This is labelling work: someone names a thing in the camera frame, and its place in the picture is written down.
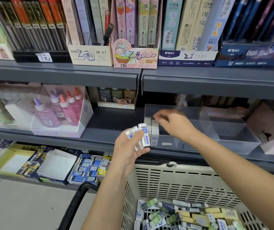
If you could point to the box of blue erasers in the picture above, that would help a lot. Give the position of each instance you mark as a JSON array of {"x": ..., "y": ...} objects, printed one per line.
[{"x": 85, "y": 170}]

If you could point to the pink lead packet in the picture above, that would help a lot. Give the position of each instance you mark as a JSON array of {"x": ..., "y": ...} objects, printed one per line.
[
  {"x": 130, "y": 21},
  {"x": 121, "y": 19}
]

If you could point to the small white label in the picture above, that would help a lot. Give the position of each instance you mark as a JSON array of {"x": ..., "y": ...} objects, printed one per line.
[{"x": 167, "y": 143}]

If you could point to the black pen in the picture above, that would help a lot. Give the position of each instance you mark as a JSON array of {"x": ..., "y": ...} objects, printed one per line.
[{"x": 108, "y": 33}]

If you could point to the person's right fingers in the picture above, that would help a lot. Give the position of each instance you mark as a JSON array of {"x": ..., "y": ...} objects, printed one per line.
[{"x": 160, "y": 115}]

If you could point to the red pen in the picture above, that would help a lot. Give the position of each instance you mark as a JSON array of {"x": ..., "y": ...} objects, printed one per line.
[{"x": 107, "y": 20}]

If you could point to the clear plastic divided bin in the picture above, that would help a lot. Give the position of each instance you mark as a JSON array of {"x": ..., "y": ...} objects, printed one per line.
[{"x": 225, "y": 134}]

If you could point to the clear box with green items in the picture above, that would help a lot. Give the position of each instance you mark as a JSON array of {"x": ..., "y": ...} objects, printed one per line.
[{"x": 7, "y": 107}]

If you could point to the pale pink box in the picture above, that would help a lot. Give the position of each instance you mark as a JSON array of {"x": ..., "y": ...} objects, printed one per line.
[{"x": 268, "y": 131}]

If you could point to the small display box of bottles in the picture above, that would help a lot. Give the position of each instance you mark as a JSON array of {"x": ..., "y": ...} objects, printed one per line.
[{"x": 116, "y": 98}]

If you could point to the white handwritten price tag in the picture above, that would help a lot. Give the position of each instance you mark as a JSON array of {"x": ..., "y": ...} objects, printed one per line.
[{"x": 44, "y": 57}]

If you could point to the pile of mixed erasers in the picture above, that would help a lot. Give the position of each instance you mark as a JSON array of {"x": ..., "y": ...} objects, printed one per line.
[{"x": 187, "y": 216}]

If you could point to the teal pencil packet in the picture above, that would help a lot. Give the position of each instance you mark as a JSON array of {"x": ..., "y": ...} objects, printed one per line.
[{"x": 172, "y": 23}]

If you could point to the white and blue display box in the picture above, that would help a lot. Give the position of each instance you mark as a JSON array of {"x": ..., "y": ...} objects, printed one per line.
[{"x": 187, "y": 58}]

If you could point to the yellow cardboard tray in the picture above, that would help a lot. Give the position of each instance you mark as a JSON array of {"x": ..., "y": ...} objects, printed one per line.
[{"x": 11, "y": 162}]

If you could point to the black tray of pencils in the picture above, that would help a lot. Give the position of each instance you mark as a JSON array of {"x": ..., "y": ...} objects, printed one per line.
[{"x": 36, "y": 26}]

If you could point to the grey metal shelf board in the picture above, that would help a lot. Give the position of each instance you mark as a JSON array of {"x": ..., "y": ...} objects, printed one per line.
[
  {"x": 79, "y": 75},
  {"x": 98, "y": 131}
]

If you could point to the dark blue display box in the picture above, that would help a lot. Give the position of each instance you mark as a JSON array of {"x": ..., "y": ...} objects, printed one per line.
[{"x": 252, "y": 53}]

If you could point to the cream lead refill display box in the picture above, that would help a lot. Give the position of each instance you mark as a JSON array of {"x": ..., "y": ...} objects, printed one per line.
[{"x": 90, "y": 55}]

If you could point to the person's left forearm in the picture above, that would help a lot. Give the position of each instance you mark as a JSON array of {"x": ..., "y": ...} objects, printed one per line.
[{"x": 108, "y": 201}]

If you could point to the green lead packet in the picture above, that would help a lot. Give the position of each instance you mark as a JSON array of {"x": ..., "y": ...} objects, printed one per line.
[
  {"x": 143, "y": 21},
  {"x": 153, "y": 21}
]

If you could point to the pink cartoon display box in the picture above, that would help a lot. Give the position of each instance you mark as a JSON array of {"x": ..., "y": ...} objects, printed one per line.
[{"x": 137, "y": 57}]

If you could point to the dark blue cartoon packets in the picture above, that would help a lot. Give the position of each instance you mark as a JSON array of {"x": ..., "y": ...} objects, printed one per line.
[{"x": 37, "y": 155}]

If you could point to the row of pale lead packets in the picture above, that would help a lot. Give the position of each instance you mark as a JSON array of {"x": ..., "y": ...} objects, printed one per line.
[{"x": 84, "y": 19}]

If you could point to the group of pink glue bottles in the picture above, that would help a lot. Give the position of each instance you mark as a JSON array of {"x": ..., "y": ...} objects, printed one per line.
[{"x": 60, "y": 110}]

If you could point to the stack of yellow erasers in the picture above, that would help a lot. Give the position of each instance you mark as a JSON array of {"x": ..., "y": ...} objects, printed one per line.
[{"x": 105, "y": 165}]

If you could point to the row of dark blue packets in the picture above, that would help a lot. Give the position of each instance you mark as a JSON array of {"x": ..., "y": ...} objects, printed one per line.
[{"x": 256, "y": 19}]

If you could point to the row of white erasers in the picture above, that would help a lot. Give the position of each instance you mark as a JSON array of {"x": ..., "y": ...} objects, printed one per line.
[{"x": 154, "y": 130}]

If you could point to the person's left hand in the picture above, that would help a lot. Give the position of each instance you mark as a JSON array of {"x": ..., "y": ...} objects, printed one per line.
[{"x": 123, "y": 154}]

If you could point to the white eraser blue sleeve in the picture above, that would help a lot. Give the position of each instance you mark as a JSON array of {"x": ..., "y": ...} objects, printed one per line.
[
  {"x": 138, "y": 146},
  {"x": 144, "y": 134},
  {"x": 130, "y": 132}
]

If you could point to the person's right forearm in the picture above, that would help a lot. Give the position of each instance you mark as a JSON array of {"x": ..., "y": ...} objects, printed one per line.
[{"x": 228, "y": 174}]

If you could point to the person's right hand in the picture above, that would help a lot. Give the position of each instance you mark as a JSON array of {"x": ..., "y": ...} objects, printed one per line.
[{"x": 177, "y": 123}]

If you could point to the person's left thumb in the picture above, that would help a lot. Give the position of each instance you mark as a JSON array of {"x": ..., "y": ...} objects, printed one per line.
[{"x": 143, "y": 152}]

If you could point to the blue and white pencil packet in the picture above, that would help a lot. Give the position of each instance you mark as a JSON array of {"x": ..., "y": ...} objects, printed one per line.
[{"x": 217, "y": 23}]

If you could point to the white cardboard tray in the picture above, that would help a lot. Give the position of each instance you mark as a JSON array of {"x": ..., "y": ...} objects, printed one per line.
[{"x": 57, "y": 165}]

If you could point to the clear glue display box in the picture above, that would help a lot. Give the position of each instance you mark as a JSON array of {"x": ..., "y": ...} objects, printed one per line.
[{"x": 79, "y": 126}]

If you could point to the cream pencil packets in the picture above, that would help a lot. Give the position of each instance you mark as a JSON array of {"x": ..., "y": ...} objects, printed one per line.
[{"x": 194, "y": 23}]

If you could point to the beige plastic shopping basket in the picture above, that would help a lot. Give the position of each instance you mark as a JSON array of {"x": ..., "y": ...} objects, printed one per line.
[{"x": 187, "y": 184}]

